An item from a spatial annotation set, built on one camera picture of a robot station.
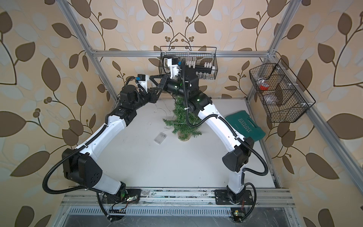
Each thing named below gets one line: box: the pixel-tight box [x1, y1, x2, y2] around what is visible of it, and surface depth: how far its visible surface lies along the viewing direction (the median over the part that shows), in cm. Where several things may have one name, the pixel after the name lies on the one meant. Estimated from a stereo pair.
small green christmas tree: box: [163, 95, 202, 142], surface depth 79 cm
